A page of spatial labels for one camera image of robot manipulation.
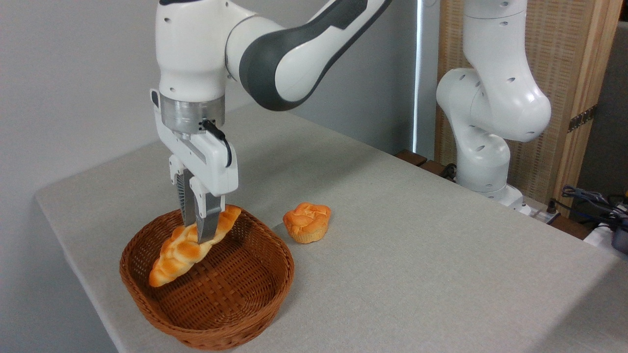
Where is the grey tablecloth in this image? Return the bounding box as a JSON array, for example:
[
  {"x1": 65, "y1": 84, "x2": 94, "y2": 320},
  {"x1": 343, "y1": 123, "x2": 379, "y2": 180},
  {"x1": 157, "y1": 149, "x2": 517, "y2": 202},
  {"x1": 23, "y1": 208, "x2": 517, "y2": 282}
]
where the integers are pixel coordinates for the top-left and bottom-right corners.
[{"x1": 34, "y1": 103, "x2": 628, "y2": 353}]

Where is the wooden rattan folding screen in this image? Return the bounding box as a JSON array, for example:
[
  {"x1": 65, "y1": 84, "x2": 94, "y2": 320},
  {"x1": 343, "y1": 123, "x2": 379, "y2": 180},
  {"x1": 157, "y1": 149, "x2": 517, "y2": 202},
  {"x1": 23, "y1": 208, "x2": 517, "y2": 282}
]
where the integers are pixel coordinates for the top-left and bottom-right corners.
[{"x1": 434, "y1": 0, "x2": 624, "y2": 216}]

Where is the braided golden bread loaf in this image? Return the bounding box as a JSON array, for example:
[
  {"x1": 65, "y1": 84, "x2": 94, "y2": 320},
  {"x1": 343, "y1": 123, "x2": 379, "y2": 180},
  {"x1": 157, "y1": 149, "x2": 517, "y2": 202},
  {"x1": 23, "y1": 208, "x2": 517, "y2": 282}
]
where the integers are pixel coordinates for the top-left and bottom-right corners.
[{"x1": 149, "y1": 205, "x2": 242, "y2": 288}]

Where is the brown wicker basket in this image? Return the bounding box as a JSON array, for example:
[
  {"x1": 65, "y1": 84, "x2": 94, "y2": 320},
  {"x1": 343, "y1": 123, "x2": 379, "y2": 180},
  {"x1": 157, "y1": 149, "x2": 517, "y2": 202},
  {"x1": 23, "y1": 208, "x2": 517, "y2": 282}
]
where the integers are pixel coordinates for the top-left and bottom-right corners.
[{"x1": 119, "y1": 202, "x2": 295, "y2": 351}]

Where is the bundle of dark cables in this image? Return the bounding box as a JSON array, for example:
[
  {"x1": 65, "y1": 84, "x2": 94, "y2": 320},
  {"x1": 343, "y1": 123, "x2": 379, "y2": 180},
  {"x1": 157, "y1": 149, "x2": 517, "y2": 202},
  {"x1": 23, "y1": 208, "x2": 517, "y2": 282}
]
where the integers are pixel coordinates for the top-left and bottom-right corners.
[{"x1": 547, "y1": 185, "x2": 628, "y2": 231}]

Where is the dark metal screen hinge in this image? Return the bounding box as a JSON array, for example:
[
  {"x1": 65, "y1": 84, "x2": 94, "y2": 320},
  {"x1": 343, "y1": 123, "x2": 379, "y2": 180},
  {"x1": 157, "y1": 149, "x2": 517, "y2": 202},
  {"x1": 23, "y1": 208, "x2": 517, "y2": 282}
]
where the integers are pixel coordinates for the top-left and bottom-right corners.
[{"x1": 568, "y1": 104, "x2": 598, "y2": 133}]

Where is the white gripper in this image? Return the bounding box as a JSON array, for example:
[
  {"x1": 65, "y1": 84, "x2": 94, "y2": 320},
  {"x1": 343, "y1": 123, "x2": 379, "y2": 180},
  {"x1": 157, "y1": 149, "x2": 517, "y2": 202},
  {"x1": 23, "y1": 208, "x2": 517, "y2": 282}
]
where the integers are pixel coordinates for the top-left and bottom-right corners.
[{"x1": 150, "y1": 90, "x2": 239, "y2": 243}]

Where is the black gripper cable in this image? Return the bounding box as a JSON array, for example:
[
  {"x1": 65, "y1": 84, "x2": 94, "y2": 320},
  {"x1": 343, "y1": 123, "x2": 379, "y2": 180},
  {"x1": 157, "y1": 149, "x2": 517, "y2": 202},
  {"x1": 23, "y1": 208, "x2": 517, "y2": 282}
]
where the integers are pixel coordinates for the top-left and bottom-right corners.
[{"x1": 202, "y1": 119, "x2": 233, "y2": 167}]

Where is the muffin-shaped orange bread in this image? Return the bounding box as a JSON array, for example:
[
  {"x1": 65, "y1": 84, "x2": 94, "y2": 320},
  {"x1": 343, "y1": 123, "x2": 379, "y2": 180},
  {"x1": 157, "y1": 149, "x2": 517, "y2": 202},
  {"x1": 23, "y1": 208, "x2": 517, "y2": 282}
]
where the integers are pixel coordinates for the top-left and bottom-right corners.
[{"x1": 283, "y1": 202, "x2": 332, "y2": 244}]

